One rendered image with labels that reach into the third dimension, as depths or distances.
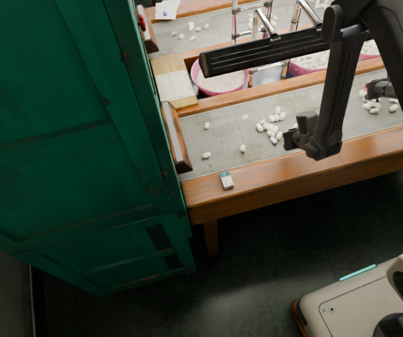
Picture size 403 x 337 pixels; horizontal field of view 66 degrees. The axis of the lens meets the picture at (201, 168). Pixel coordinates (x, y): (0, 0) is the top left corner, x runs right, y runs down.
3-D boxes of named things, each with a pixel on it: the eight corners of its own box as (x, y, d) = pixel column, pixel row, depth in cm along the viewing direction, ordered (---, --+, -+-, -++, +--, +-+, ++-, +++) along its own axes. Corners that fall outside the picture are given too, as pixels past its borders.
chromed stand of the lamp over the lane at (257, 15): (300, 118, 135) (330, 24, 97) (256, 129, 133) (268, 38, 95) (284, 87, 144) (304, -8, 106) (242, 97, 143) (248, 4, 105)
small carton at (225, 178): (233, 187, 109) (233, 184, 108) (223, 190, 109) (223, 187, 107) (228, 173, 112) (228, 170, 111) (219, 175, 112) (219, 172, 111)
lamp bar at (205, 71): (384, 37, 104) (394, 17, 97) (204, 79, 99) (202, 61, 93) (371, 23, 108) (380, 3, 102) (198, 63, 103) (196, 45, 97)
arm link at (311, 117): (314, 160, 88) (341, 150, 90) (307, 121, 85) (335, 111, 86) (293, 151, 100) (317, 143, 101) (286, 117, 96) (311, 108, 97)
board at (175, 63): (198, 104, 131) (198, 102, 130) (163, 113, 130) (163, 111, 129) (181, 55, 148) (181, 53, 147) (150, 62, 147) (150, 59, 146)
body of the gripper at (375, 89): (364, 82, 114) (378, 83, 108) (389, 76, 115) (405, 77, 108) (365, 99, 117) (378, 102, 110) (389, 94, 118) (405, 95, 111)
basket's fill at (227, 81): (250, 95, 142) (252, 87, 137) (203, 107, 141) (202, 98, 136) (235, 64, 154) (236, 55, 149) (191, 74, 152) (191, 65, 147)
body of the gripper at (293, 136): (281, 132, 105) (290, 136, 98) (309, 124, 106) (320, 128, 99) (283, 150, 107) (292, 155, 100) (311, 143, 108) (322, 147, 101)
